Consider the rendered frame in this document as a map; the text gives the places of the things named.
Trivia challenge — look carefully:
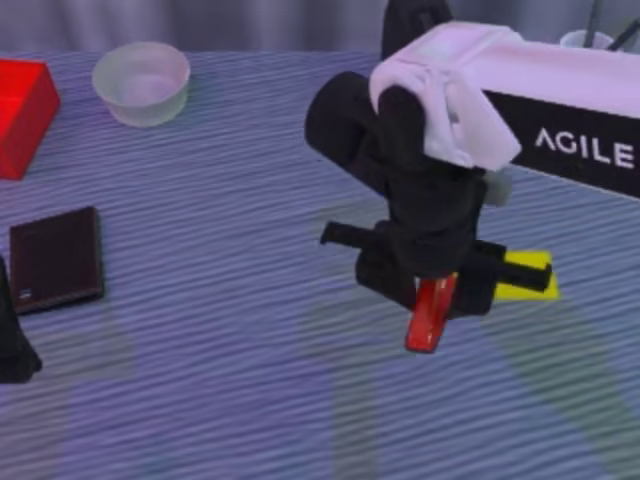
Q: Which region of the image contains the yellow flat block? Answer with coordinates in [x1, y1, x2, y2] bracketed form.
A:
[492, 248, 562, 303]

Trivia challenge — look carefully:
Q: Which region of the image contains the dark brown leather wallet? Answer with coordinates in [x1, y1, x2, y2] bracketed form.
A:
[8, 205, 107, 317]

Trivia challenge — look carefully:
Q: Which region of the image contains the red block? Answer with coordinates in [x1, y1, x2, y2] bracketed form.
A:
[0, 58, 63, 182]

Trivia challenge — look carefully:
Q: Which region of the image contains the clear plastic cup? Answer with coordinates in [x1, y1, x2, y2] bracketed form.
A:
[558, 28, 617, 52]

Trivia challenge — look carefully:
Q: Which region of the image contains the white plastic bowl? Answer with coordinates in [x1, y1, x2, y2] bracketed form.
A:
[91, 41, 192, 128]

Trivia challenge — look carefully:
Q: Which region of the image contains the black cylindrical post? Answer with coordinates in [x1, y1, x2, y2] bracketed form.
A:
[381, 0, 455, 60]

